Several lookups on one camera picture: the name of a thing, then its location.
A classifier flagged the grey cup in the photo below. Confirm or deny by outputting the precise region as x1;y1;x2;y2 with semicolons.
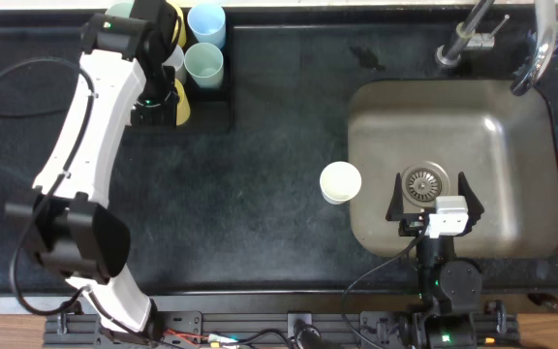
162;44;187;84

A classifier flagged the yellow cup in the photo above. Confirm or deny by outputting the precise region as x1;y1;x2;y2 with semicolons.
167;2;187;48
172;78;192;126

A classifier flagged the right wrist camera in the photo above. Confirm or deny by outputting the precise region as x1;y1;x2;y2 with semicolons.
426;195;470;239

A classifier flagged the green cup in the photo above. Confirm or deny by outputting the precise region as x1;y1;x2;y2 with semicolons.
183;42;226;90
106;1;135;19

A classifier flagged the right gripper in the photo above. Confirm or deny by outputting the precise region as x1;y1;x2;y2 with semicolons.
385;171;486;238

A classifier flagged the white cup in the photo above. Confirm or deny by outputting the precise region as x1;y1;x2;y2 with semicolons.
319;160;363;206

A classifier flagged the mounting rail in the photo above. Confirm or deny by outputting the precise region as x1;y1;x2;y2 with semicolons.
41;309;522;349

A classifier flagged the black tray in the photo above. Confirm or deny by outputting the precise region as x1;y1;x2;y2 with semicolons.
104;4;235;133

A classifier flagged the steel sink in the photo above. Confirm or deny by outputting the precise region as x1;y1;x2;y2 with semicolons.
346;79;558;260

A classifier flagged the blue cup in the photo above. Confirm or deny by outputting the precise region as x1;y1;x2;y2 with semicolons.
186;2;228;50

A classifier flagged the steel tap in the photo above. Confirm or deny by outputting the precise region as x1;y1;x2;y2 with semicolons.
433;0;558;97

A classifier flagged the black cable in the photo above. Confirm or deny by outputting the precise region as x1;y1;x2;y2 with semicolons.
0;56;97;317
340;217;430;349

